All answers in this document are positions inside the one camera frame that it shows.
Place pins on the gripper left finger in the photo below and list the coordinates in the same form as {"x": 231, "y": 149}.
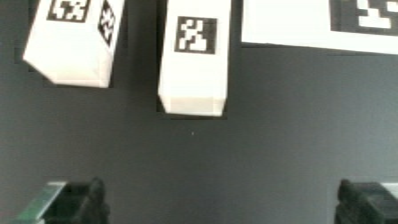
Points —
{"x": 68, "y": 204}

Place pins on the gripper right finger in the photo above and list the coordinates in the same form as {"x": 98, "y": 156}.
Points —
{"x": 368, "y": 203}

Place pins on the white table leg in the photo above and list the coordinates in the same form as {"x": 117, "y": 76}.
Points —
{"x": 192, "y": 87}
{"x": 73, "y": 40}

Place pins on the white marker sheet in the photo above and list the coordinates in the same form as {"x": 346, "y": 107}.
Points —
{"x": 336, "y": 24}

